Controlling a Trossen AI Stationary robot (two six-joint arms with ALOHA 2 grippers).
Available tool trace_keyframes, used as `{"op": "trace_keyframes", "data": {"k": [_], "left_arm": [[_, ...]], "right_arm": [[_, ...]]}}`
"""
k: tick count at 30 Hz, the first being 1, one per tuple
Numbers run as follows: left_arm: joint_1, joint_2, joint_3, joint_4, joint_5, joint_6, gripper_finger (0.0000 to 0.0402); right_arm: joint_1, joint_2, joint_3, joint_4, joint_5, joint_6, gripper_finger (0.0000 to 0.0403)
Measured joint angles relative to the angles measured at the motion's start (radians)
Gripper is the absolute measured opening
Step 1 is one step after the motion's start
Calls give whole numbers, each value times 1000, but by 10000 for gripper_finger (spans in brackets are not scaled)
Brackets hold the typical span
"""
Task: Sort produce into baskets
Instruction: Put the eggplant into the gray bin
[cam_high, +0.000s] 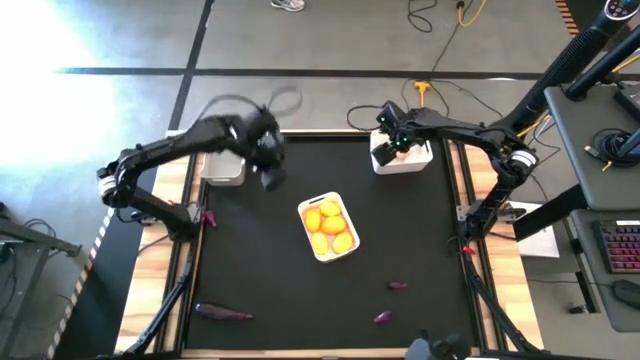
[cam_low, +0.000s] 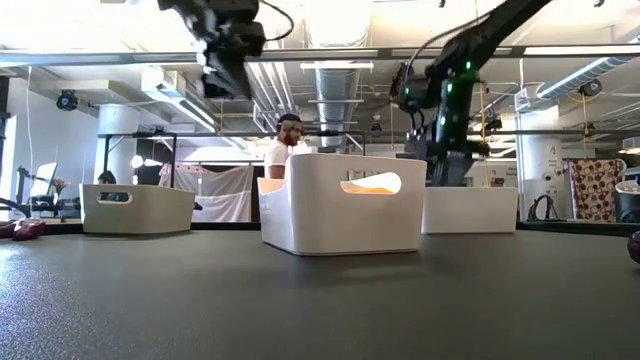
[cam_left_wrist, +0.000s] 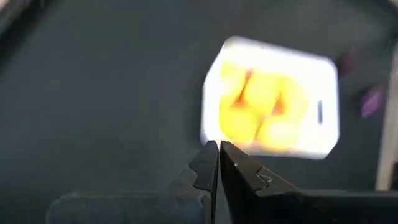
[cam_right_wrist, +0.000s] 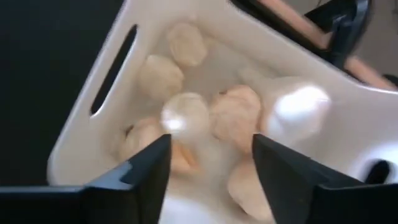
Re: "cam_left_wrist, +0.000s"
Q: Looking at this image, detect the white plastic basket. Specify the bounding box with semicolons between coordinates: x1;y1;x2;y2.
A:
200;35;341;161

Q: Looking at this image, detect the black table mat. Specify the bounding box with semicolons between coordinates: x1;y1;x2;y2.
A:
0;0;398;200

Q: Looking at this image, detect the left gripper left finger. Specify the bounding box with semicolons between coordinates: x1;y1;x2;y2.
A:
45;139;220;224

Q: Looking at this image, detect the small purple eggplant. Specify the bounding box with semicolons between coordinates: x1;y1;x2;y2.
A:
360;86;385;119

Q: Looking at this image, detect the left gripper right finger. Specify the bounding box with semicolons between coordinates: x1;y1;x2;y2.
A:
219;140;398;224

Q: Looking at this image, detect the yellow lemon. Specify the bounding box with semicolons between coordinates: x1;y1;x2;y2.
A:
256;116;299;152
278;77;309;119

